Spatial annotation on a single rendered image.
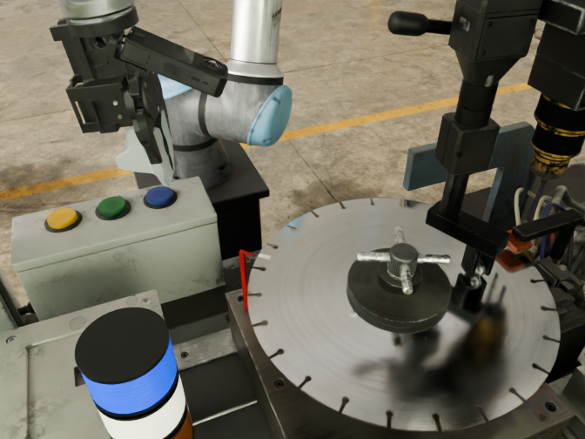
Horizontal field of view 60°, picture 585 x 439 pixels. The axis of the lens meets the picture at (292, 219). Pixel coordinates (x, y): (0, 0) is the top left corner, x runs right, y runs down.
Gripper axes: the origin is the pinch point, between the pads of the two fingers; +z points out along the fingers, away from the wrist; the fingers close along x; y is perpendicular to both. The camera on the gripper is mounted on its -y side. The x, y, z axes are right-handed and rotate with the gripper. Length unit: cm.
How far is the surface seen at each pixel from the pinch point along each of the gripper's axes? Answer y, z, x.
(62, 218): 18.3, 7.1, -3.7
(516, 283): -39.0, 9.8, 14.7
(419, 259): -27.9, 3.8, 15.7
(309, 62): -21, 91, -287
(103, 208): 13.1, 7.6, -5.7
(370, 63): -62, 96, -284
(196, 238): 0.5, 13.7, -4.3
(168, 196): 4.1, 8.5, -8.5
